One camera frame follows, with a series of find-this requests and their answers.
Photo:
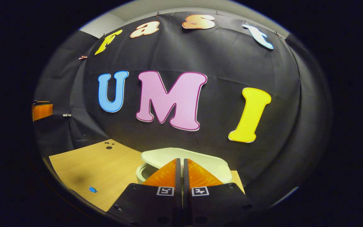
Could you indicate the pale green desktop garbage bin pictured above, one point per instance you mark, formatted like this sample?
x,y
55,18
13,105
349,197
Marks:
x,y
181,154

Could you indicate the blue paper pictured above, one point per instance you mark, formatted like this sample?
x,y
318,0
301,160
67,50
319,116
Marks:
x,y
93,189

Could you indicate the pink cloth clip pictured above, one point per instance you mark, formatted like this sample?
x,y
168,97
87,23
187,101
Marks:
x,y
83,57

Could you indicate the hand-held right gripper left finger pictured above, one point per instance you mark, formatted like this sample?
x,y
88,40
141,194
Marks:
x,y
156,208

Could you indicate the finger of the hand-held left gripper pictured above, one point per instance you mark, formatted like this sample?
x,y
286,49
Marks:
x,y
42,111

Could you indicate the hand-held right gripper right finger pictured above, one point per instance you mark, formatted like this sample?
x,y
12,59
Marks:
x,y
213,208

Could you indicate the black backdrop cloth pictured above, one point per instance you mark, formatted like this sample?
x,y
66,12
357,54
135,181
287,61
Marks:
x,y
225,63

